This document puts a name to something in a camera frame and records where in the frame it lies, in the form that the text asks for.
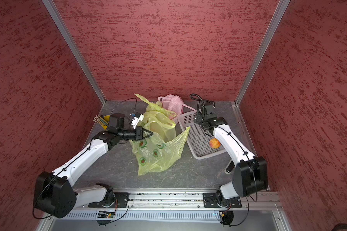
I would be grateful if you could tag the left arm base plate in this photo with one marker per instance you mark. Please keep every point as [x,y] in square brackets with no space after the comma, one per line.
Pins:
[112,200]

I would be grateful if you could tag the right aluminium corner post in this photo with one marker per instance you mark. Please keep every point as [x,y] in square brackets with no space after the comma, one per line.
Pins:
[272,27]

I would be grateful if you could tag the pink plastic bag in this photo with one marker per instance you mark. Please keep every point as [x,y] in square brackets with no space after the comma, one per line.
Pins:
[175,104]

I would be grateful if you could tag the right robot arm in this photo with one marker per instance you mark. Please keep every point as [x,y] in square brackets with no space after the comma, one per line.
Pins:
[250,172]

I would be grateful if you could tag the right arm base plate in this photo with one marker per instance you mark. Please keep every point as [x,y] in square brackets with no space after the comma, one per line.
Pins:
[216,200]

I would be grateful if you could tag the left aluminium corner post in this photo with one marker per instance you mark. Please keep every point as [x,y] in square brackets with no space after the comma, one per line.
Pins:
[59,22]

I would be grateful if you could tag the yellow pencil cup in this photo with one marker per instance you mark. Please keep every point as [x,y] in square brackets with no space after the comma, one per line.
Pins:
[101,121]

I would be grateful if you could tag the green plastic bag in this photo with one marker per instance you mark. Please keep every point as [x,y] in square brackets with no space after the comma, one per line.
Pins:
[154,155]
[157,119]

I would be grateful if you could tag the orange yellow peach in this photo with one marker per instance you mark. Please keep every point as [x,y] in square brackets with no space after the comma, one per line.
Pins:
[214,143]

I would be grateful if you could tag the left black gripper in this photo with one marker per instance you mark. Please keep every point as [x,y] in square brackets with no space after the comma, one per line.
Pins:
[139,133]

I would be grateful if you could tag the white plastic basket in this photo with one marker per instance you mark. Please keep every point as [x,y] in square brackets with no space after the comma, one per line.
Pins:
[197,141]

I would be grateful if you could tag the aluminium corner post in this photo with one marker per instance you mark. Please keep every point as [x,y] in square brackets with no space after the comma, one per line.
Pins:
[59,22]
[272,27]

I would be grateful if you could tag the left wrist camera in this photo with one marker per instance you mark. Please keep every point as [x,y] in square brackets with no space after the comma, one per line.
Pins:
[137,117]

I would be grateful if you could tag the aluminium front rail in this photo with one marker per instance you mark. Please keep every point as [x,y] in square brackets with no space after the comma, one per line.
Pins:
[192,199]

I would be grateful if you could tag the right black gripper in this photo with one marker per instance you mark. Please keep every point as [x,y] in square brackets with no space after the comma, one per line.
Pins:
[198,118]

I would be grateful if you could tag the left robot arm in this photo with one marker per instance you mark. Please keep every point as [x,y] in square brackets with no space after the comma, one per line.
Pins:
[54,193]

